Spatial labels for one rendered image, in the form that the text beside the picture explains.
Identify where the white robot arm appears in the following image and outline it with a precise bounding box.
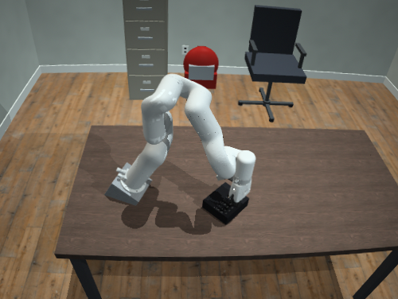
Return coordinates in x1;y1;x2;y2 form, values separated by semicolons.
116;74;256;193

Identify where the black lighting desk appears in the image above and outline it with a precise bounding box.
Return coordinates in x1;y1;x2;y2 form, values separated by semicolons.
202;182;249;225

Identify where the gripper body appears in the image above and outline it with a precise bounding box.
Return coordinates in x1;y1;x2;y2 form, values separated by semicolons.
228;179;252;203

